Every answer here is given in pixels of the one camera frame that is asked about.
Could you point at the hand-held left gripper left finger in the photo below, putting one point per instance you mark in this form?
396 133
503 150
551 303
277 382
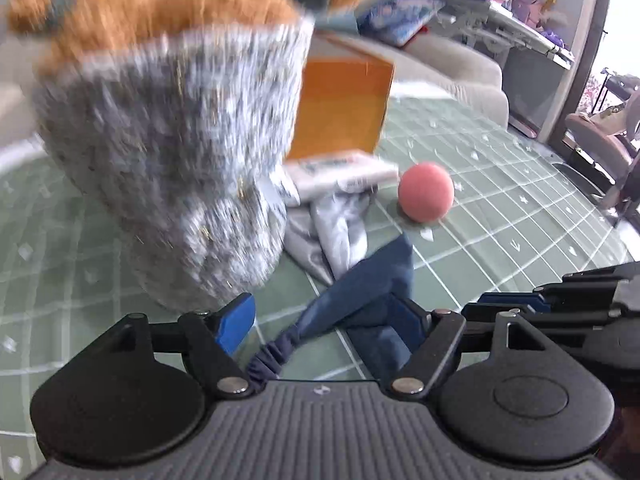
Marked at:
235 322

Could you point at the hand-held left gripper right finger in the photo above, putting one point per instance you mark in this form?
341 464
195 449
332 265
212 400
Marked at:
406 321

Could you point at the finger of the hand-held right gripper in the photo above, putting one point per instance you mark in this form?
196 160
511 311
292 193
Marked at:
510 302
580 292

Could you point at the blue denim cloth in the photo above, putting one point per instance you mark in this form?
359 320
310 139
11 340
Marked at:
360 285

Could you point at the grey orange furry sock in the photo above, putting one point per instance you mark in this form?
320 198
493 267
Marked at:
175 135

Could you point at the orange cardboard box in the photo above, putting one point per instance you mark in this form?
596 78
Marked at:
340 105

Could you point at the grey cloth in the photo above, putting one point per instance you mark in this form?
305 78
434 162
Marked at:
340 240

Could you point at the pink ball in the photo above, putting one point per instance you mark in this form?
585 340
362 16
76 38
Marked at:
426 192

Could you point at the brown chair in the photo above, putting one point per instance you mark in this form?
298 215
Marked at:
595 145

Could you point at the white packet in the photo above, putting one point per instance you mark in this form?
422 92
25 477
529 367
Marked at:
330 170

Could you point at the beige sofa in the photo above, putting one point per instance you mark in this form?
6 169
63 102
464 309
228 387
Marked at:
450 70

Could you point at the white desk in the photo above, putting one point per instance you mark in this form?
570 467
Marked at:
520 35

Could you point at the printed blue cushion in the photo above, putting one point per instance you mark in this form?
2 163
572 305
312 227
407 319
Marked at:
400 17

